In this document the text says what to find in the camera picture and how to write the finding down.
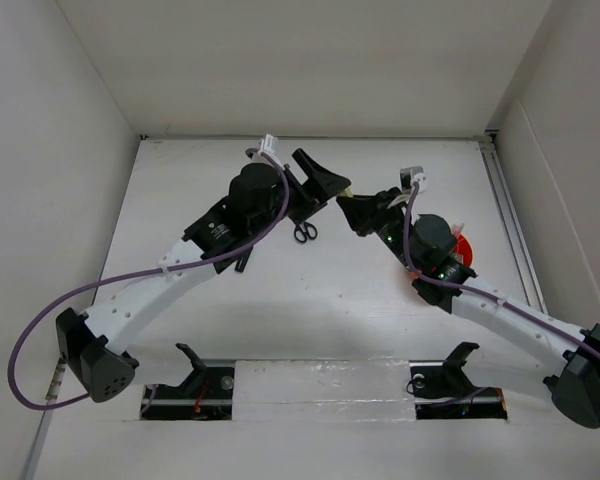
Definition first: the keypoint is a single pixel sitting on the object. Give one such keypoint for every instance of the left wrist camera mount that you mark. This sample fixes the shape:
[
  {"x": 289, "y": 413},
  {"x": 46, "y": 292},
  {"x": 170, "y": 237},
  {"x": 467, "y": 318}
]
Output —
[{"x": 267, "y": 145}]

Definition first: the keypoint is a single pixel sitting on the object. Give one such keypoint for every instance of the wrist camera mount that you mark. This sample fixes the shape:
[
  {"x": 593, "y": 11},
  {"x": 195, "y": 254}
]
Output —
[
  {"x": 267, "y": 145},
  {"x": 411, "y": 177}
]

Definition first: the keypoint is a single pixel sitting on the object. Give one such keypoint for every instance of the black handled scissors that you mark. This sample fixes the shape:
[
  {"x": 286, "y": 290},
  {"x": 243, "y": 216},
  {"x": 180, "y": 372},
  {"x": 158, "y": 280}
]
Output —
[{"x": 305, "y": 233}]

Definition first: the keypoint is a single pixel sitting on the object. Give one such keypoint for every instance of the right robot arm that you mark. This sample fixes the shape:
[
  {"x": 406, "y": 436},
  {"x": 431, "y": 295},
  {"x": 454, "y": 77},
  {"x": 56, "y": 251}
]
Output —
[{"x": 570, "y": 352}]

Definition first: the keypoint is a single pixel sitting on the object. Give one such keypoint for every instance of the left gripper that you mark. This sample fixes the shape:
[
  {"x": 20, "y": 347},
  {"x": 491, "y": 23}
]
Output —
[{"x": 313, "y": 197}]

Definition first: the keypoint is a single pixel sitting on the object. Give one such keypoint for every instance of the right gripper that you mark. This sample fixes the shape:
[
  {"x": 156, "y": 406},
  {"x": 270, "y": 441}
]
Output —
[{"x": 364, "y": 212}]

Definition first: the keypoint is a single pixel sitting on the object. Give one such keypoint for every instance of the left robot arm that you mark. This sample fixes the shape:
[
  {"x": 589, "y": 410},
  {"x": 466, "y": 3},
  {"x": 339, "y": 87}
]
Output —
[{"x": 94, "y": 343}]

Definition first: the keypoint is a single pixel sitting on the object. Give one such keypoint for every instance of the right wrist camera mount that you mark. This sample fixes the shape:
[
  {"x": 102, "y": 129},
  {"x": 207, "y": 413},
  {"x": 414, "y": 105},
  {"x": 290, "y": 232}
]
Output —
[{"x": 411, "y": 177}]

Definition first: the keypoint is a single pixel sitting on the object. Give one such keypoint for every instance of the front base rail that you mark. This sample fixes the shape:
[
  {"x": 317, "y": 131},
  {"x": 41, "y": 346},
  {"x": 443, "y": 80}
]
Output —
[{"x": 318, "y": 391}]

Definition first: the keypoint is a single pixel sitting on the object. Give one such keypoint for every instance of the pink pen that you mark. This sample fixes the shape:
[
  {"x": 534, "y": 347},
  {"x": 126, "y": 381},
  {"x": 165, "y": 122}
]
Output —
[{"x": 457, "y": 229}]

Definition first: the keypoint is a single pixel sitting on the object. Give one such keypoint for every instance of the blue capped highlighter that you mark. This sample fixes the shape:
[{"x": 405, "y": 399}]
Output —
[{"x": 242, "y": 261}]

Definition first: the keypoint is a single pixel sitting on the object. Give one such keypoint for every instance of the orange round divided container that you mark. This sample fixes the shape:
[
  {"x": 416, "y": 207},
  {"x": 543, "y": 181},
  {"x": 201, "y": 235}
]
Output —
[{"x": 465, "y": 252}]

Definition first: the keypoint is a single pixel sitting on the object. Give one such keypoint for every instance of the aluminium rail right side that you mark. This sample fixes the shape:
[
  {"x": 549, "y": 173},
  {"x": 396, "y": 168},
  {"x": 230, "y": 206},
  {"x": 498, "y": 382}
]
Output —
[{"x": 518, "y": 246}]

